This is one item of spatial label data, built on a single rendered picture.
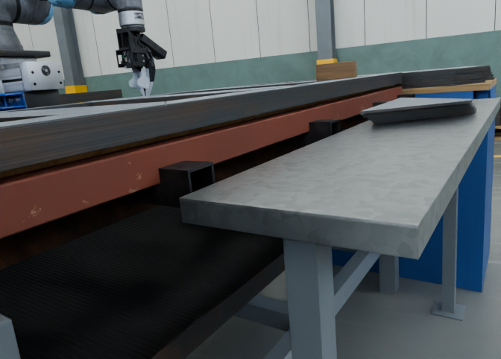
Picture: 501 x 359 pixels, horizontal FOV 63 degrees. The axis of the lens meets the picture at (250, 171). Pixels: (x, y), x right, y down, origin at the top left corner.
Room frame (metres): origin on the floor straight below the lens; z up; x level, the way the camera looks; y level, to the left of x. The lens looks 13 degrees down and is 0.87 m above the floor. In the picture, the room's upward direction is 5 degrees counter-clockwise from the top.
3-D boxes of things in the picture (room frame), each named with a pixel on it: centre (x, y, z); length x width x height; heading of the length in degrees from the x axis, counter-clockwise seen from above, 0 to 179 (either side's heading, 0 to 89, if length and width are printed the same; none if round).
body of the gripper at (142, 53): (1.31, 0.32, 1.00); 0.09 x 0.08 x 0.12; 146
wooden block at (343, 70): (1.31, -0.30, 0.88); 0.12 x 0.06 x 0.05; 71
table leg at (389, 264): (1.50, -0.52, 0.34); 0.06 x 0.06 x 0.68; 55
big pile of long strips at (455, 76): (1.81, -0.63, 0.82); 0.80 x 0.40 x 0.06; 55
